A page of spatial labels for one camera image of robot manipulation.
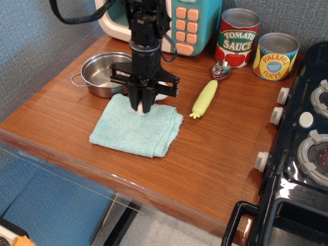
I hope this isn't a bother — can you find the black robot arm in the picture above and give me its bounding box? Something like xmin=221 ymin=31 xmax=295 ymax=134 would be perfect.
xmin=110 ymin=1 xmax=180 ymax=114

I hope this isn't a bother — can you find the white brown plush mushroom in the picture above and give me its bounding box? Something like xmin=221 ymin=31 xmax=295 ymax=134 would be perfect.
xmin=137 ymin=81 xmax=168 ymax=116

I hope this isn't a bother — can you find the teal toy microwave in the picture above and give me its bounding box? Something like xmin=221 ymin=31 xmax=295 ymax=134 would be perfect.
xmin=98 ymin=0 xmax=222 ymax=56

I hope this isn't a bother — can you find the black toy stove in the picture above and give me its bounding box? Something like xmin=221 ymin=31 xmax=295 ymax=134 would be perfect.
xmin=222 ymin=42 xmax=327 ymax=245

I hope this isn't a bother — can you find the white stove knob lower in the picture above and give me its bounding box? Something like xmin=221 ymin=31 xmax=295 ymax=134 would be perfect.
xmin=255 ymin=152 xmax=269 ymax=173

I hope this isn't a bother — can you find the light teal folded cloth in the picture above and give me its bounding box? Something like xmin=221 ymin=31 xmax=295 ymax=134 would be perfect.
xmin=89 ymin=94 xmax=183 ymax=158

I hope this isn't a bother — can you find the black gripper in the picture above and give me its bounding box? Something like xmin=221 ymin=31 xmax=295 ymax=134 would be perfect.
xmin=110 ymin=50 xmax=179 ymax=113

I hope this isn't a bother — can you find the orange furry object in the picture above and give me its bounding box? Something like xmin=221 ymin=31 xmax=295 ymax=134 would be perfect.
xmin=12 ymin=236 xmax=36 ymax=246

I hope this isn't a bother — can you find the white stove knob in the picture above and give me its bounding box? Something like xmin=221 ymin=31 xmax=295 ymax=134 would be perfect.
xmin=255 ymin=152 xmax=269 ymax=173
xmin=270 ymin=107 xmax=283 ymax=126
xmin=277 ymin=87 xmax=290 ymax=106

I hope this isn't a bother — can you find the pineapple slices can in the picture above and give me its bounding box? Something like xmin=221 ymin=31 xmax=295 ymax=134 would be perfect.
xmin=253 ymin=32 xmax=300 ymax=81

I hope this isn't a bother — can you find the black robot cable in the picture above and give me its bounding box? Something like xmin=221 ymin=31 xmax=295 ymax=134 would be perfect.
xmin=49 ymin=0 xmax=179 ymax=63

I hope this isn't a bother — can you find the tomato sauce can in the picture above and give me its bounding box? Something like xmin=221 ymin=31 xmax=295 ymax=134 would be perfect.
xmin=215 ymin=8 xmax=260 ymax=68

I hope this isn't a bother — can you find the white stove knob upper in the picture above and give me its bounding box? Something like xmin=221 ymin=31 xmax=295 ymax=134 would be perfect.
xmin=277 ymin=87 xmax=290 ymax=106

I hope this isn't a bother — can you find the small steel pot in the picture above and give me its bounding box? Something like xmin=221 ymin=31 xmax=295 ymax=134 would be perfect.
xmin=71 ymin=52 xmax=132 ymax=98

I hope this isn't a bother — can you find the spoon with yellow handle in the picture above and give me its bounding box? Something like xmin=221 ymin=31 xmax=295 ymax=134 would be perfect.
xmin=189 ymin=61 xmax=231 ymax=119

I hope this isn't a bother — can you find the white stove knob middle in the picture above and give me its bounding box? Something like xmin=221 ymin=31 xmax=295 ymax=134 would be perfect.
xmin=270 ymin=107 xmax=283 ymax=126

